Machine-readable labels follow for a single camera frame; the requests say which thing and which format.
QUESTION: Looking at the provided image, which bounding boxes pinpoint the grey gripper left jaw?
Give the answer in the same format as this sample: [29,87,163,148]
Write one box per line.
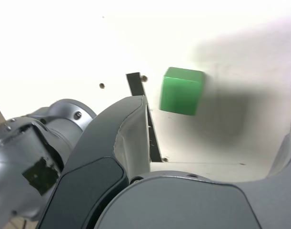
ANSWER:
[38,95,151,229]

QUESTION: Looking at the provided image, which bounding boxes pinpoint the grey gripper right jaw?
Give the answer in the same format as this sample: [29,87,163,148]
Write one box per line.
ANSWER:
[95,127,291,229]

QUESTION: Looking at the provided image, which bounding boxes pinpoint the green cube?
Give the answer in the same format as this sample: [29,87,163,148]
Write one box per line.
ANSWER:
[159,66,205,117]

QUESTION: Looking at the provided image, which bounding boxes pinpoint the black tape strip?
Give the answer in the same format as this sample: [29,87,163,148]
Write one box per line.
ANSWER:
[125,71,164,163]

